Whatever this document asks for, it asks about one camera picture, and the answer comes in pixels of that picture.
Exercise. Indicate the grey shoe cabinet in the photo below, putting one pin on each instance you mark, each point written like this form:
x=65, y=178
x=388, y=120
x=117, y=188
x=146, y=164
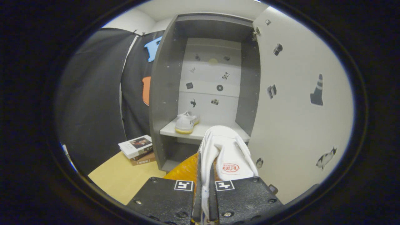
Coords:
x=162, y=93

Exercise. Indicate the brown book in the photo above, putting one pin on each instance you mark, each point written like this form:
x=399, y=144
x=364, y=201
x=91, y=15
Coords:
x=143, y=161

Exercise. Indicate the metal door hinge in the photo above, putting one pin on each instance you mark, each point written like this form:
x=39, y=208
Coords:
x=256, y=32

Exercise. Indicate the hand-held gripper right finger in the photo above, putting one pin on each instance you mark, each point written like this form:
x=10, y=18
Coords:
x=247, y=200

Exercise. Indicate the beige shoe cabinet door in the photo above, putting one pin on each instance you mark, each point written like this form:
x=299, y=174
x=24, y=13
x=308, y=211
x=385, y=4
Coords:
x=297, y=125

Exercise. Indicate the black backdrop cloth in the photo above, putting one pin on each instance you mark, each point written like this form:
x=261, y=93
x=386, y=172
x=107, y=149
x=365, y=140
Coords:
x=90, y=100

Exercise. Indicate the white book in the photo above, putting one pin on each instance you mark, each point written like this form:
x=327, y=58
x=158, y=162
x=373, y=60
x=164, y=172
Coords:
x=134, y=145

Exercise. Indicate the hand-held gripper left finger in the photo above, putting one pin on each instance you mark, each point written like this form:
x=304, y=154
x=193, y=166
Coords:
x=168, y=203

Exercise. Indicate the white shoe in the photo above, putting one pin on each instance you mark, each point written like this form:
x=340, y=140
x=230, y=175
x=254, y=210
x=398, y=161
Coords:
x=228, y=147
x=186, y=123

